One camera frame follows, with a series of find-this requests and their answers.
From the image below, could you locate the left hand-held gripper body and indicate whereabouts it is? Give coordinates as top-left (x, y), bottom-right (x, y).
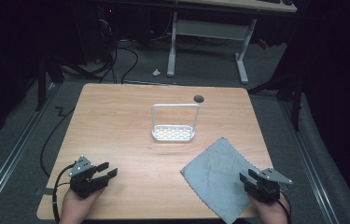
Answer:
top-left (68, 155), bottom-right (109, 200)

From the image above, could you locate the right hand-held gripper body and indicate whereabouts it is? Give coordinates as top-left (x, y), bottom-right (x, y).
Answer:
top-left (245, 167), bottom-right (293, 205)

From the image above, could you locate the grey cloth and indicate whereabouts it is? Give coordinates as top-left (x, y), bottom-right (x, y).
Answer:
top-left (180, 136), bottom-right (277, 224)

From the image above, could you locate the white rack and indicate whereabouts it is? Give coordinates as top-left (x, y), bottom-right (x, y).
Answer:
top-left (150, 103), bottom-right (201, 143)

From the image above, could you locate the person's right hand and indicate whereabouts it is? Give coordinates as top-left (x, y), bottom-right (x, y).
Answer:
top-left (246, 192), bottom-right (290, 224)

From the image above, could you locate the person's left hand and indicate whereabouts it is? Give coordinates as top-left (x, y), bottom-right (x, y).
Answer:
top-left (58, 188), bottom-right (105, 224)

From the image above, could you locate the black stand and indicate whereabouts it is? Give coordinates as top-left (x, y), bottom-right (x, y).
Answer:
top-left (35, 55), bottom-right (65, 112)
top-left (246, 73), bottom-right (305, 133)

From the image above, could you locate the small red object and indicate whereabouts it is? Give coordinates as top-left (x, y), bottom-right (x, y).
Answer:
top-left (257, 38), bottom-right (271, 50)

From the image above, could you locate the white-legged wooden desk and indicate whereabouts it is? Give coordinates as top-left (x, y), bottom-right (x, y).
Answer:
top-left (162, 0), bottom-right (299, 85)

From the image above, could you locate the right hand-held gripper black cable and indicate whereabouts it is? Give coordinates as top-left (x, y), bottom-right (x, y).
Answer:
top-left (275, 191), bottom-right (292, 224)

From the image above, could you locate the hand-held gripper black cable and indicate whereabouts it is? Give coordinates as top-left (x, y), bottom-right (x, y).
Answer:
top-left (275, 191), bottom-right (292, 224)
top-left (51, 163), bottom-right (76, 224)

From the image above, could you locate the left hand-held gripper black cable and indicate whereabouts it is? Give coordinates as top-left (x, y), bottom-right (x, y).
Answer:
top-left (51, 163), bottom-right (76, 224)

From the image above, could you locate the metal floor rail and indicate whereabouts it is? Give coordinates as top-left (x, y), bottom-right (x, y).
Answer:
top-left (280, 100), bottom-right (341, 224)
top-left (0, 83), bottom-right (59, 217)

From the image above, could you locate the black floor cable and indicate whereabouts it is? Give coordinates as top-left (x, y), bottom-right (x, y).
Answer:
top-left (39, 106), bottom-right (77, 179)

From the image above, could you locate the bundle of black cables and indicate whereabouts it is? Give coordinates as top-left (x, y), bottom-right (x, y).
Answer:
top-left (60, 12), bottom-right (140, 85)

